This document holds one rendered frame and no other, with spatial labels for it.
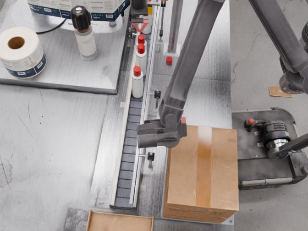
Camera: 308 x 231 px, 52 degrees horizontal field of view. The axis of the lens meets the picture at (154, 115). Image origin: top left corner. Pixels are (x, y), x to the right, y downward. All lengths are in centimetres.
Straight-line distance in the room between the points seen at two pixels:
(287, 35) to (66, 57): 111
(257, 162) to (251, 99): 68
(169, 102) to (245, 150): 134
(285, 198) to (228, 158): 132
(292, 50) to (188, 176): 52
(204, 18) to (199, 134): 48
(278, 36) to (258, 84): 187
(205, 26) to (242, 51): 211
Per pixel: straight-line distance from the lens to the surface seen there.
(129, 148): 140
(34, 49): 157
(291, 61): 96
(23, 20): 191
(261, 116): 234
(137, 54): 145
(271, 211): 239
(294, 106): 278
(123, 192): 134
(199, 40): 86
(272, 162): 222
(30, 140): 156
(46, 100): 164
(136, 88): 144
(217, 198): 112
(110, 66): 162
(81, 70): 163
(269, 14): 91
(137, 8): 127
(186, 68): 87
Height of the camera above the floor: 218
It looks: 62 degrees down
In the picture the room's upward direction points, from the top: 4 degrees clockwise
